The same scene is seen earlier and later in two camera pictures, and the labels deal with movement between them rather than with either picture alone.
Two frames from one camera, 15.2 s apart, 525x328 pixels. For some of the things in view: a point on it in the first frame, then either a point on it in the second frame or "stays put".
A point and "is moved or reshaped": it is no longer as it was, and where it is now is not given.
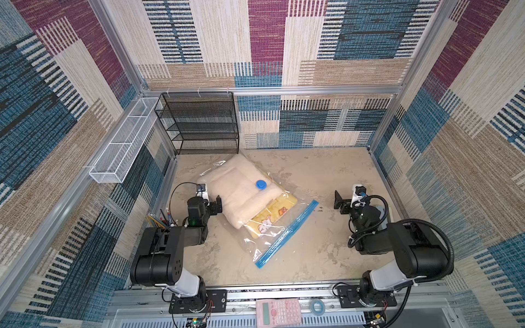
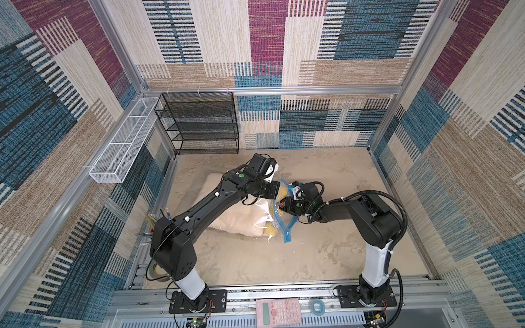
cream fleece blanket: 243,186 is moved or reshaped
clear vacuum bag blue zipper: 263,211 is moved or reshaped
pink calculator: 271,313 stays put
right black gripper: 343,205 to 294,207
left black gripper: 214,210 to 275,187
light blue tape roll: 315,312 stays put
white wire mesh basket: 113,162 stays put
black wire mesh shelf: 201,122 stays put
